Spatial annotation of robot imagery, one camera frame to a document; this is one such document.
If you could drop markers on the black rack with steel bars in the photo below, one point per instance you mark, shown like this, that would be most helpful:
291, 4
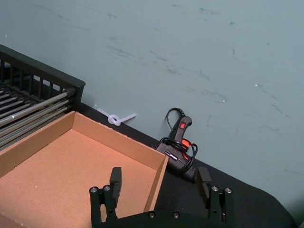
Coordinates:
35, 104

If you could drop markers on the shallow brown cardboard tray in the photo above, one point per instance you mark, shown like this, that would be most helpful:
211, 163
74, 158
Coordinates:
71, 164

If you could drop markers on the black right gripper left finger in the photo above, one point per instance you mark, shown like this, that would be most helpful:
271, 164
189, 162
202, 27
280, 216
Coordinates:
115, 183

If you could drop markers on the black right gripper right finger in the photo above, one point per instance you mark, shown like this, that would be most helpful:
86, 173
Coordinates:
203, 187

